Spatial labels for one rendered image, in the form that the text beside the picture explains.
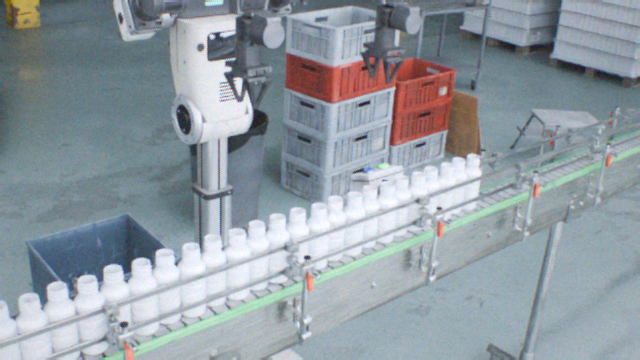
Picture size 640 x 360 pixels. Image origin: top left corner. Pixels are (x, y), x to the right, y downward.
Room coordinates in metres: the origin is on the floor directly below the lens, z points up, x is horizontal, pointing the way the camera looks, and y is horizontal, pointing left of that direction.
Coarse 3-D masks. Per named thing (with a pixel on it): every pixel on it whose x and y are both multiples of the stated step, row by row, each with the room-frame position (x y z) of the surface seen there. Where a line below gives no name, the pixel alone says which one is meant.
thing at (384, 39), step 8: (376, 32) 1.86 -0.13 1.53; (384, 32) 1.85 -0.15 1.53; (392, 32) 1.85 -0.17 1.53; (376, 40) 1.86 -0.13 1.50; (384, 40) 1.85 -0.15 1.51; (392, 40) 1.85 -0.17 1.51; (368, 48) 1.88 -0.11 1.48; (376, 48) 1.85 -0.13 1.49; (384, 48) 1.84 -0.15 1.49; (392, 48) 1.85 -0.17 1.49; (400, 48) 1.86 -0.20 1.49
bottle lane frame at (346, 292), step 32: (544, 192) 2.12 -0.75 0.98; (576, 192) 2.27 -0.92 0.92; (608, 192) 2.44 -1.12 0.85; (480, 224) 1.90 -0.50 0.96; (512, 224) 2.02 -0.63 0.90; (544, 224) 2.15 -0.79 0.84; (384, 256) 1.62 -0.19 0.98; (416, 256) 1.71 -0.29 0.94; (448, 256) 1.81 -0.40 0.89; (480, 256) 1.92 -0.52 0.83; (288, 288) 1.42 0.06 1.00; (320, 288) 1.48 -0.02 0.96; (352, 288) 1.56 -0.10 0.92; (384, 288) 1.64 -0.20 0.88; (416, 288) 1.73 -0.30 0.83; (224, 320) 1.29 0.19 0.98; (256, 320) 1.35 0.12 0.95; (288, 320) 1.42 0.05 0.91; (320, 320) 1.49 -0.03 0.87; (160, 352) 1.19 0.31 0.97; (192, 352) 1.24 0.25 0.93; (224, 352) 1.30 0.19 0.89; (256, 352) 1.36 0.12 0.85
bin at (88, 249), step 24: (120, 216) 1.82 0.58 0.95; (48, 240) 1.68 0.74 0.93; (72, 240) 1.72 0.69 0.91; (96, 240) 1.77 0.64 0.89; (120, 240) 1.82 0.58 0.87; (144, 240) 1.76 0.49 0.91; (48, 264) 1.67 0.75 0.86; (72, 264) 1.72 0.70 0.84; (96, 264) 1.76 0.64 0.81; (120, 264) 1.82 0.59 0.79; (72, 288) 1.71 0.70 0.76
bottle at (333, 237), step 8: (328, 200) 1.57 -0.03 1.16; (336, 200) 1.60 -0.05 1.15; (328, 208) 1.57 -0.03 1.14; (336, 208) 1.56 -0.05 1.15; (328, 216) 1.56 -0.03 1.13; (336, 216) 1.56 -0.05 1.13; (344, 216) 1.57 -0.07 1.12; (336, 224) 1.55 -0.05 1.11; (336, 232) 1.55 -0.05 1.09; (344, 232) 1.58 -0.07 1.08; (336, 240) 1.55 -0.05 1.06; (328, 248) 1.55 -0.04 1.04; (336, 248) 1.55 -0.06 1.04; (336, 256) 1.55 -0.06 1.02
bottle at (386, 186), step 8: (384, 184) 1.70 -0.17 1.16; (392, 184) 1.70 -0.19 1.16; (384, 192) 1.68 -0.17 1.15; (392, 192) 1.68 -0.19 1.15; (384, 200) 1.67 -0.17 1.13; (392, 200) 1.67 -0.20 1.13; (384, 208) 1.66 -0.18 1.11; (384, 216) 1.66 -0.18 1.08; (392, 216) 1.67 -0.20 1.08; (384, 224) 1.66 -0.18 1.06; (392, 224) 1.67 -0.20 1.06; (376, 240) 1.67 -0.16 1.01; (384, 240) 1.66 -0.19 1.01
